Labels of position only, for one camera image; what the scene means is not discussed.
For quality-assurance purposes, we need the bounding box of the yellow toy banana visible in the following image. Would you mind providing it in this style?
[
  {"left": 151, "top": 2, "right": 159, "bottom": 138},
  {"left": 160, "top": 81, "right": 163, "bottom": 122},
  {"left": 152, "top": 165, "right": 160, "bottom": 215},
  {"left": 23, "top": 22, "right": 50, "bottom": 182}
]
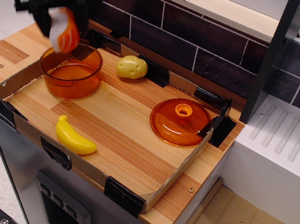
[{"left": 55, "top": 115, "right": 97, "bottom": 155}]

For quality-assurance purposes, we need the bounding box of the yellow toy potato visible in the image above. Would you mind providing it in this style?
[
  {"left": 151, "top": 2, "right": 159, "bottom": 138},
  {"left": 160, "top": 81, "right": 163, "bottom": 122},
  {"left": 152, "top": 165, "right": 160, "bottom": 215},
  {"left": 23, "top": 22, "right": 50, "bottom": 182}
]
[{"left": 116, "top": 55, "right": 148, "bottom": 79}]

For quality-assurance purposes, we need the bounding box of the grey toy oven front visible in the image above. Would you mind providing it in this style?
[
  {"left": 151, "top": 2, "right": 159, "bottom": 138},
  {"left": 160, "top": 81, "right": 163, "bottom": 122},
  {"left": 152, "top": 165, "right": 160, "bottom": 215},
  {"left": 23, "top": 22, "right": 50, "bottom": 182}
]
[{"left": 0, "top": 119, "right": 142, "bottom": 224}]

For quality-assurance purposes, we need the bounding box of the white toy sink drainboard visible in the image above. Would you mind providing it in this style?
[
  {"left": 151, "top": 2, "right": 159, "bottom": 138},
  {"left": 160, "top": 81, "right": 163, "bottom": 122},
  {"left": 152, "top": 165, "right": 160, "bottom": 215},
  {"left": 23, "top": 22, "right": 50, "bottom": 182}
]
[{"left": 222, "top": 96, "right": 300, "bottom": 224}]

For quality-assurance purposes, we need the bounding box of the orange transparent pot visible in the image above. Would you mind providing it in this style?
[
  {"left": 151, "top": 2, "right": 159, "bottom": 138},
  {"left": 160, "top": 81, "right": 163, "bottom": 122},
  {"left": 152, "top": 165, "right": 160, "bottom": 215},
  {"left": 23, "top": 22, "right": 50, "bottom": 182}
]
[{"left": 39, "top": 43, "right": 103, "bottom": 99}]

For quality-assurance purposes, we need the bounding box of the cardboard fence with black tape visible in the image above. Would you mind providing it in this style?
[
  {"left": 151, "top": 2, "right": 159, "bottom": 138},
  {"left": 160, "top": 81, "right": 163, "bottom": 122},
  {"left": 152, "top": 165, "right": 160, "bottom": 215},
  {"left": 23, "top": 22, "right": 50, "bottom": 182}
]
[{"left": 0, "top": 24, "right": 244, "bottom": 224}]

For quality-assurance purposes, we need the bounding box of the orange transparent pot lid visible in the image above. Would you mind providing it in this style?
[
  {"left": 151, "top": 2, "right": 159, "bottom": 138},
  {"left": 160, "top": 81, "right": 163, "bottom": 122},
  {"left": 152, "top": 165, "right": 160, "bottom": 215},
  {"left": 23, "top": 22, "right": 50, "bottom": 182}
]
[{"left": 150, "top": 98, "right": 213, "bottom": 147}]

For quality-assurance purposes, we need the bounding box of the orange white toy sushi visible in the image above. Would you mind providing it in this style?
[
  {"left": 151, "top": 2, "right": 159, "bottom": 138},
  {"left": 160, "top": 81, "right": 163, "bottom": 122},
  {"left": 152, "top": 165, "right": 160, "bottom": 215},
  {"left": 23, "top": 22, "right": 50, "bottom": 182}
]
[{"left": 49, "top": 7, "right": 80, "bottom": 54}]

